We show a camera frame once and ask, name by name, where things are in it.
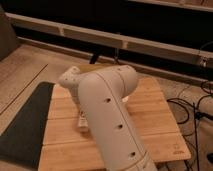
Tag small white bottle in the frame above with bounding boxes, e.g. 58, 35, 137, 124
78, 112, 89, 132

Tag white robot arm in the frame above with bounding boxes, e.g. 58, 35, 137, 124
59, 65, 157, 171

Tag dark grey floor mat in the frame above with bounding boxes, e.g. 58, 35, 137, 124
0, 82, 54, 169

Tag black cables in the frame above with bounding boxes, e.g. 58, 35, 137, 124
166, 78, 213, 171

